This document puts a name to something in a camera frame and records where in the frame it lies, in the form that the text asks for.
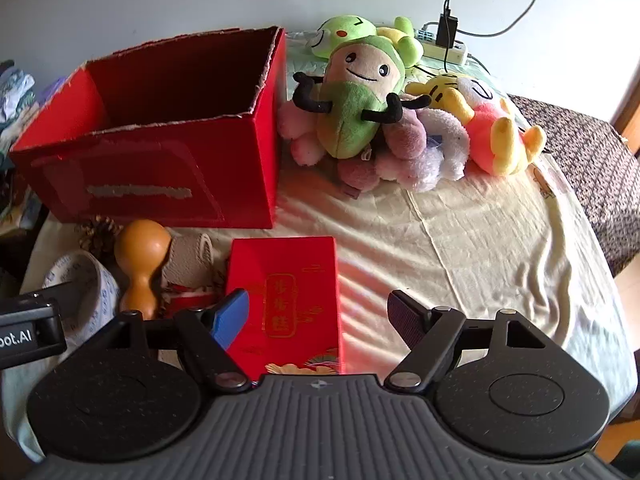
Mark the red gold-printed packet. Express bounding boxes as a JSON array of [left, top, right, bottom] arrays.
[[225, 236, 347, 378]]

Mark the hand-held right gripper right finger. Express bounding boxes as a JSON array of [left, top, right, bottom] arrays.
[[384, 290, 548, 392]]

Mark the brown pine cone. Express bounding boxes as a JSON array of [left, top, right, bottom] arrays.
[[77, 215, 123, 257]]

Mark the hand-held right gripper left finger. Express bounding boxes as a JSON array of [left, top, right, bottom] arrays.
[[115, 288, 252, 395]]

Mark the beige fabric roll red trim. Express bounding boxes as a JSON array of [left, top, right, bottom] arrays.
[[160, 232, 227, 312]]

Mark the white power strip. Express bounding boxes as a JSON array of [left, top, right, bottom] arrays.
[[417, 30, 470, 66]]

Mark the black charger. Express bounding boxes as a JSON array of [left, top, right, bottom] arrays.
[[436, 0, 458, 48]]

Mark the pink purple fluffy plush toy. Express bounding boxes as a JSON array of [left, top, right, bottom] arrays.
[[277, 100, 472, 196]]

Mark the brown patterned blanket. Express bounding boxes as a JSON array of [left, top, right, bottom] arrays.
[[507, 94, 640, 277]]

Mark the green frog plush toy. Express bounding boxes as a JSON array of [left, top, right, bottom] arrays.
[[303, 15, 425, 68]]

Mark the green bean plush toy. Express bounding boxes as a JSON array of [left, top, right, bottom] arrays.
[[292, 35, 431, 157]]

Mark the yellow pink plush toy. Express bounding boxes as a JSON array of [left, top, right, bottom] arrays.
[[404, 72, 547, 177]]

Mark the white printed tape roll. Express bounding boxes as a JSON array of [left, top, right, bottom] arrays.
[[42, 251, 121, 341]]

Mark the red cardboard box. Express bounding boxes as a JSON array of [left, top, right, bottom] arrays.
[[9, 26, 288, 229]]

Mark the cream bed sheet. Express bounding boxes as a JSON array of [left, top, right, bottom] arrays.
[[20, 30, 636, 461]]

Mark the wooden door frame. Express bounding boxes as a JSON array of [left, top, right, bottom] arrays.
[[614, 100, 640, 155]]

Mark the brown wooden gourd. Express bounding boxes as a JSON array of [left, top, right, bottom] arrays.
[[114, 220, 172, 320]]

